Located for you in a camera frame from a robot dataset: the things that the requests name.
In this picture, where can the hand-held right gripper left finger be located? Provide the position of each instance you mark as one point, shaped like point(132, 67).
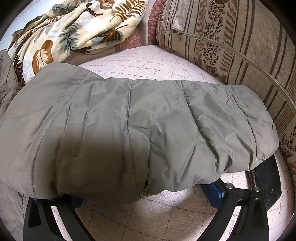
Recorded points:
point(76, 202)

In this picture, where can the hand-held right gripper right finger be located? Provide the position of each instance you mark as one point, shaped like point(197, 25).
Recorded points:
point(211, 194)

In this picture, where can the grey quilted jacket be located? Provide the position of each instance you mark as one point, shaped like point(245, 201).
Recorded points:
point(129, 129)

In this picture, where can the black smartphone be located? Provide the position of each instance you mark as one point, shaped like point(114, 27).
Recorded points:
point(267, 180)

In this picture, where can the striped floral cushion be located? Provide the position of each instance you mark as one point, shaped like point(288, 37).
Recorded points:
point(235, 25)

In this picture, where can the leaf print blanket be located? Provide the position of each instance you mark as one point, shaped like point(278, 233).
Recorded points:
point(76, 25)

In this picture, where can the pink upholstered headboard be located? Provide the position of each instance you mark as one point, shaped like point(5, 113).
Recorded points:
point(153, 20)

